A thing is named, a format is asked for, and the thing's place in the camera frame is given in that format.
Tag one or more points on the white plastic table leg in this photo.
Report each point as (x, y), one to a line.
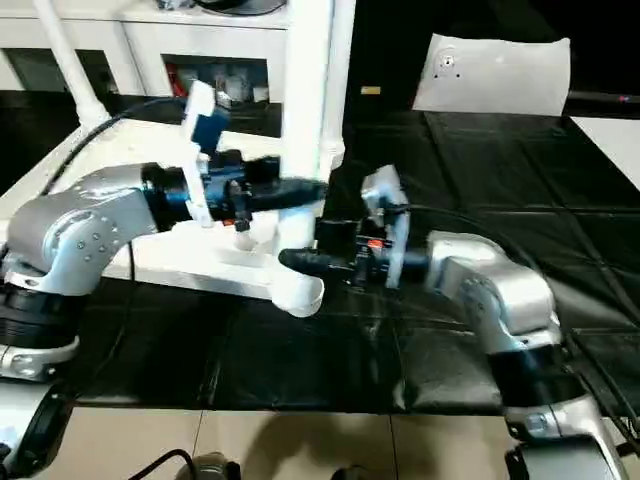
(305, 100)
(340, 75)
(70, 65)

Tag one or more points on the white plastic table top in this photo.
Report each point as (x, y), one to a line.
(165, 260)

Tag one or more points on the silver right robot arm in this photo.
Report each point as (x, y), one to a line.
(500, 290)

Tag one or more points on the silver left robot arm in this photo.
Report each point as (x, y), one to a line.
(75, 235)

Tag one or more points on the red bottle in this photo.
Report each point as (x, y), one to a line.
(173, 80)

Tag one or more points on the black work mat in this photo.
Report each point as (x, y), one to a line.
(500, 165)

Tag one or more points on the grey helmet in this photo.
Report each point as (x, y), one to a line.
(240, 5)

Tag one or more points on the black box with gold label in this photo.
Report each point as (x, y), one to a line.
(390, 50)

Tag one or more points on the white glass-door cabinet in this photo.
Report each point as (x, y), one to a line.
(150, 35)

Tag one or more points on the dark robot right foot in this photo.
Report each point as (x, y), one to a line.
(352, 473)

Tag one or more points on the dark robot foot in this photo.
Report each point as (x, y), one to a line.
(352, 473)
(215, 467)

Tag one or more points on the dark robot left foot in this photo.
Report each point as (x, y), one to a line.
(215, 467)

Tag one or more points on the white flat board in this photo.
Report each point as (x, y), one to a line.
(610, 145)

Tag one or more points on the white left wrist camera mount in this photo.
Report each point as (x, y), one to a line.
(200, 115)

